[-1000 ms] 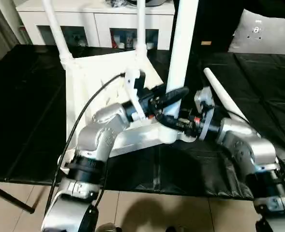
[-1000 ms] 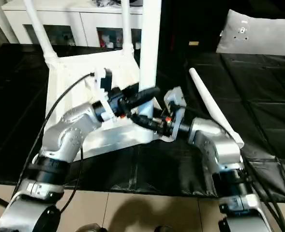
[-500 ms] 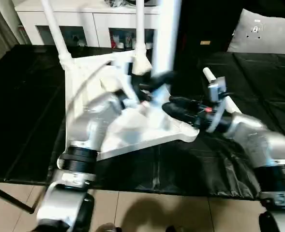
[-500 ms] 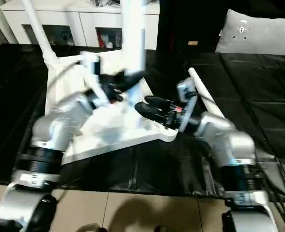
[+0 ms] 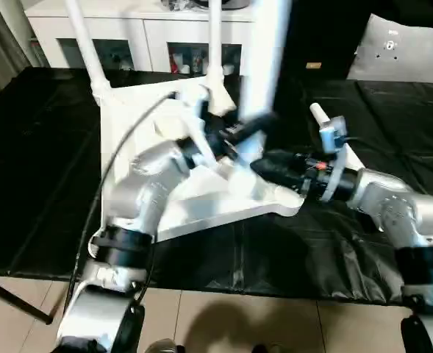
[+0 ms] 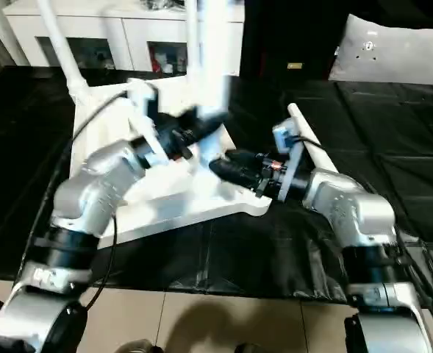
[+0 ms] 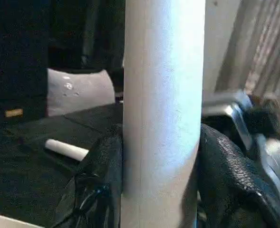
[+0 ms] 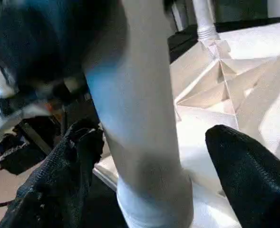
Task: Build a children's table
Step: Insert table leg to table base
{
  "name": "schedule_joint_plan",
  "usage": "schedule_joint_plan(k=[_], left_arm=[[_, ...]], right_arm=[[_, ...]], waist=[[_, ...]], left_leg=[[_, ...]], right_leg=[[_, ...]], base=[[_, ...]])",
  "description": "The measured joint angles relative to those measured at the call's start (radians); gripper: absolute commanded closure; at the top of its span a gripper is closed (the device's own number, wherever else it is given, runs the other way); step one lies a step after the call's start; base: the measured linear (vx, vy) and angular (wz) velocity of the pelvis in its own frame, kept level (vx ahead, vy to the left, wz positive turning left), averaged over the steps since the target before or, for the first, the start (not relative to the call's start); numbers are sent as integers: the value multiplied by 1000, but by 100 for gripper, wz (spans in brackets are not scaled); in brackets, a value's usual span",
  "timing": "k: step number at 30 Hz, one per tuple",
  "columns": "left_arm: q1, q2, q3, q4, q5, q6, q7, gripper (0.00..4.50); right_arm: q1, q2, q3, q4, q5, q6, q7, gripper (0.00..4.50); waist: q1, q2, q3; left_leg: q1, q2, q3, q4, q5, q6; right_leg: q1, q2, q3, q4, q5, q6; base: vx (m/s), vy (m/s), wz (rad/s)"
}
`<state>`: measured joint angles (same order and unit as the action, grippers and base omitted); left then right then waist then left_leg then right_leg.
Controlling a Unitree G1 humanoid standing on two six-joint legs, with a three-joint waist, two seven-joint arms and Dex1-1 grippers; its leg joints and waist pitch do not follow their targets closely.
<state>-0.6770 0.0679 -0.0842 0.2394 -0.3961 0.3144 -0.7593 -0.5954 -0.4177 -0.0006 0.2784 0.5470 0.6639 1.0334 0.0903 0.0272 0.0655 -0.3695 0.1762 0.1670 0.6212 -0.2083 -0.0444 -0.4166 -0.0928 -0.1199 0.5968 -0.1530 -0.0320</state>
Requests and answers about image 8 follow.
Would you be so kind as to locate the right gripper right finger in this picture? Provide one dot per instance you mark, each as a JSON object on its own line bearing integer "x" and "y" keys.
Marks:
{"x": 254, "y": 175}

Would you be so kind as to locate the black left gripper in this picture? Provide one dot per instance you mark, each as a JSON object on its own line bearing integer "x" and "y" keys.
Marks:
{"x": 40, "y": 42}

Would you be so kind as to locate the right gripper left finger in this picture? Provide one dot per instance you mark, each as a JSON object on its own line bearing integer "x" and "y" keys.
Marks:
{"x": 59, "y": 185}

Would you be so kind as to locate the white plastic table top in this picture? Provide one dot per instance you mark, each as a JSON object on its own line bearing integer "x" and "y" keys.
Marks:
{"x": 235, "y": 80}

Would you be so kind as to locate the white plastic table leg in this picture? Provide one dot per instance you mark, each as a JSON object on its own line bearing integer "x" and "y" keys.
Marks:
{"x": 204, "y": 19}
{"x": 140, "y": 118}

